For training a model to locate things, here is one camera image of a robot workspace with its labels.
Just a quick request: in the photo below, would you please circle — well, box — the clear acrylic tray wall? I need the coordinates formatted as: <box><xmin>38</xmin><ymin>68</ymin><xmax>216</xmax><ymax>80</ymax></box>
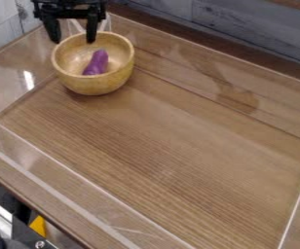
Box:
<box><xmin>0</xmin><ymin>16</ymin><xmax>300</xmax><ymax>249</ymax></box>

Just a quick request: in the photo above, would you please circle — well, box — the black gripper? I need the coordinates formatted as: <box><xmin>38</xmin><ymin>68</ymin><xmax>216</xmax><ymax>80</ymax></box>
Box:
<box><xmin>30</xmin><ymin>0</ymin><xmax>107</xmax><ymax>44</ymax></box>

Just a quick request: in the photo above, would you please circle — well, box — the purple toy eggplant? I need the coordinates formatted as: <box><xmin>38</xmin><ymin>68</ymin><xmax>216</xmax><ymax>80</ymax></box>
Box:
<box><xmin>82</xmin><ymin>50</ymin><xmax>109</xmax><ymax>76</ymax></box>

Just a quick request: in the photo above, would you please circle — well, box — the yellow black equipment base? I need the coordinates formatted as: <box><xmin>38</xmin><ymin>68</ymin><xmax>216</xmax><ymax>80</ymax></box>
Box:
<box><xmin>7</xmin><ymin>215</ymin><xmax>65</xmax><ymax>249</ymax></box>

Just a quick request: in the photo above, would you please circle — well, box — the brown wooden bowl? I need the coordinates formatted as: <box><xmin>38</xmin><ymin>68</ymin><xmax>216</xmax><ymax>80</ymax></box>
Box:
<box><xmin>51</xmin><ymin>31</ymin><xmax>135</xmax><ymax>95</ymax></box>

